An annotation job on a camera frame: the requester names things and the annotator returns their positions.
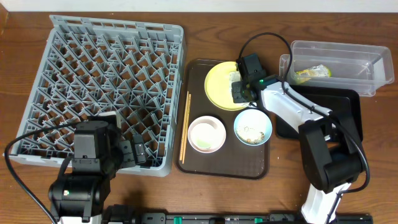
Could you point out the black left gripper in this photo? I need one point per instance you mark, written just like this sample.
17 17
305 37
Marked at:
137 149

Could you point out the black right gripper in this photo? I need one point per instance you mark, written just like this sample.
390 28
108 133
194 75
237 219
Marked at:
237 98

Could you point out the yellow plate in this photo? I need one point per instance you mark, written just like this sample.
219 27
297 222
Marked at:
217 87

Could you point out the light blue bowl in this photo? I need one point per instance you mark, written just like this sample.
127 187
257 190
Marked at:
252 127

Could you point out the white paper napkin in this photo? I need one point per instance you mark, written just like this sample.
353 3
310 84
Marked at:
234 76

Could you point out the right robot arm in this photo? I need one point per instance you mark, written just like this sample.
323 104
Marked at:
332 154

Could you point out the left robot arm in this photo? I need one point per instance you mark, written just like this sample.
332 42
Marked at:
83 182

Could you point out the black waste tray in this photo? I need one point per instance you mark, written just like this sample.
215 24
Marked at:
338 100

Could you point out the right wooden chopstick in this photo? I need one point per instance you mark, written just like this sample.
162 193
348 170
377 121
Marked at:
186 128

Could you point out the wooden chopstick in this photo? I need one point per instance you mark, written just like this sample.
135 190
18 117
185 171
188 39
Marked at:
186 128
183 127

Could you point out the left wooden chopstick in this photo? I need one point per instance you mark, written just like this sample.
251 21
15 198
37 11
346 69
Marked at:
183 127

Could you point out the brown serving tray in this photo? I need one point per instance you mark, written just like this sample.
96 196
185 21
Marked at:
234 158

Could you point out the grey plastic dish rack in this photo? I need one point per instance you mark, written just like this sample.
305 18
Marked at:
92 66

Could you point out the clear plastic bin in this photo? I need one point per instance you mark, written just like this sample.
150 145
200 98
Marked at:
362 68

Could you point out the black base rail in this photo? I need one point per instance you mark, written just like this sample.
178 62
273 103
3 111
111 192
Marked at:
236 218

